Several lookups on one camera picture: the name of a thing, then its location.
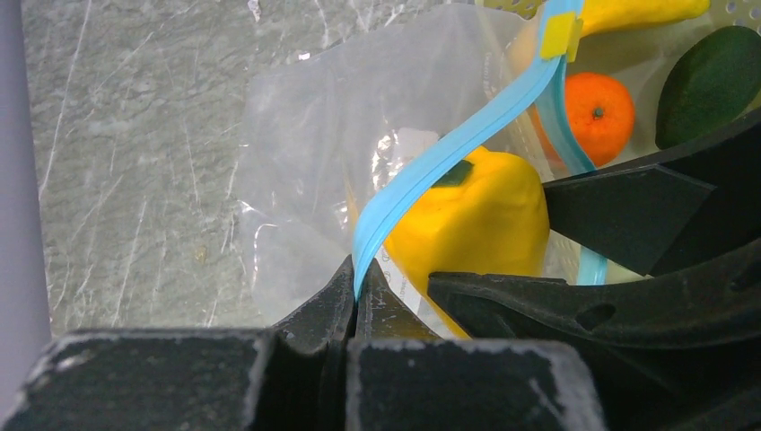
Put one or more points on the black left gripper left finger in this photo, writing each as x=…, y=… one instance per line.
x=290, y=376

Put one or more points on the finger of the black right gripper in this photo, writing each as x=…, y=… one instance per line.
x=674, y=352
x=670, y=210

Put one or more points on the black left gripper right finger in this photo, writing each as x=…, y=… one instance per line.
x=428, y=383

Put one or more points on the yellow bell pepper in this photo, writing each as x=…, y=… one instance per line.
x=488, y=215

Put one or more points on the clear zip bag blue zipper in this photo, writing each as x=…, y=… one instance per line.
x=336, y=146

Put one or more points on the orange tangerine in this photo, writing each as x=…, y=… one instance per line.
x=600, y=113

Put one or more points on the dark green avocado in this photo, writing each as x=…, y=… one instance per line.
x=709, y=86

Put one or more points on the pale yellow plastic basket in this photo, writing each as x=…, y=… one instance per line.
x=640, y=60

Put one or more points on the yellow banana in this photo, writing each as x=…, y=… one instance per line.
x=619, y=15

